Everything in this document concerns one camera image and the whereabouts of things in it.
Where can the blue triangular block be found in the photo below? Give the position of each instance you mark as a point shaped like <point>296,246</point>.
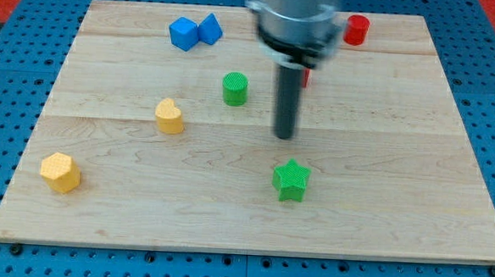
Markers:
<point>209,30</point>

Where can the green star block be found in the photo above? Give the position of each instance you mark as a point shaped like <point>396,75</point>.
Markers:
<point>291,181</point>

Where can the small red block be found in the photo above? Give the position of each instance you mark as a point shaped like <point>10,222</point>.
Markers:
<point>306,75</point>

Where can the red cylinder block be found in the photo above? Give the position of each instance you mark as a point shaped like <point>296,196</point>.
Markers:
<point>356,30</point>

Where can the yellow heart block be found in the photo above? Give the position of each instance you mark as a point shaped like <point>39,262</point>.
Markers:
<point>169,117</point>

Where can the blue cube block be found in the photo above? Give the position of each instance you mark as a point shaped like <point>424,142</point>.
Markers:
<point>183,33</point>

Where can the yellow hexagon block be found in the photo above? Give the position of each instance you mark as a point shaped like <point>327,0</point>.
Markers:
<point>60,172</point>

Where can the green cylinder block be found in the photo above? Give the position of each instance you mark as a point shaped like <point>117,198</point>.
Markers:
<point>235,89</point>

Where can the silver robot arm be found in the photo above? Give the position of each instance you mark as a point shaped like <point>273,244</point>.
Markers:
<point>297,35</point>

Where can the light wooden board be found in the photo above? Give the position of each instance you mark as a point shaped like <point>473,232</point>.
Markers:
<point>393,174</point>

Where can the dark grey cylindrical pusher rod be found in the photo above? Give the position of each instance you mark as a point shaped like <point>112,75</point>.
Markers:
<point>288,88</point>

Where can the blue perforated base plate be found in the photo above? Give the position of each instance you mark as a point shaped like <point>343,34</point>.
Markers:
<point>34,43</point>

